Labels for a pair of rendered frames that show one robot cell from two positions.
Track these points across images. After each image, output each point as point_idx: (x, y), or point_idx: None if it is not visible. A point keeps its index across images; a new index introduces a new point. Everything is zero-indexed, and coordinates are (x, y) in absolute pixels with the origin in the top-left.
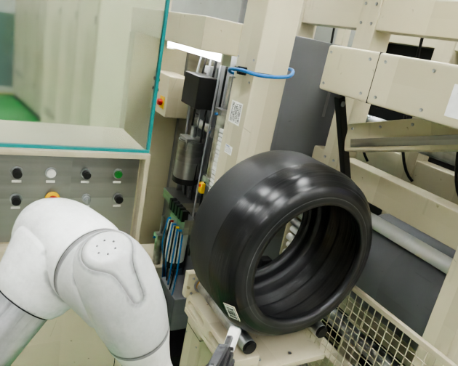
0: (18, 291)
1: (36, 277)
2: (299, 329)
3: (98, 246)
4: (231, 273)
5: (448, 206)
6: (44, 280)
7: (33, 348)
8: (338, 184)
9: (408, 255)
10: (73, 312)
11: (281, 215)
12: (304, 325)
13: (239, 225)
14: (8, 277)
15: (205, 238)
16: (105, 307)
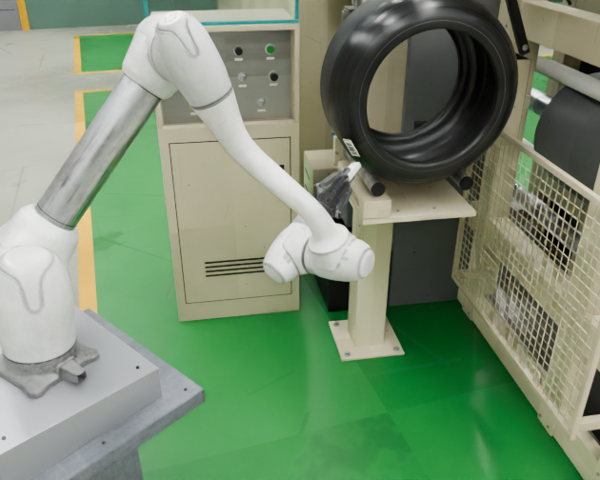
0: (133, 70)
1: (142, 58)
2: (435, 175)
3: (166, 18)
4: (343, 105)
5: None
6: (147, 60)
7: (210, 230)
8: (453, 5)
9: None
10: (243, 196)
11: (386, 40)
12: (440, 171)
13: (346, 56)
14: (127, 62)
15: (326, 80)
16: (172, 58)
